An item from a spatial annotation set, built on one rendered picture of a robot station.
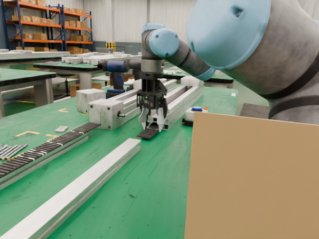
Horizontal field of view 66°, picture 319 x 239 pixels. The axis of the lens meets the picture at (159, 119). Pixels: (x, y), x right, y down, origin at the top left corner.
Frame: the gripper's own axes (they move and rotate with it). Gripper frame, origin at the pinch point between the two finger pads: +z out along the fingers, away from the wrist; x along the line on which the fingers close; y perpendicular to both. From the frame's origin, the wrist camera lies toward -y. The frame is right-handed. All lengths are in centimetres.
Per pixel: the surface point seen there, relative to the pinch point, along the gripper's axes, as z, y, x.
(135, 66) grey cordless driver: -16, -59, -34
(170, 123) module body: -0.6, -5.4, 5.0
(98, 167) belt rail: -0.9, 35.7, -0.5
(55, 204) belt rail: -1, 51, 0
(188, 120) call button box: -0.6, -12.0, 10.7
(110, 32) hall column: -77, -988, -572
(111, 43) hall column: -27, -987, -568
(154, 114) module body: -2.5, -7.1, -2.2
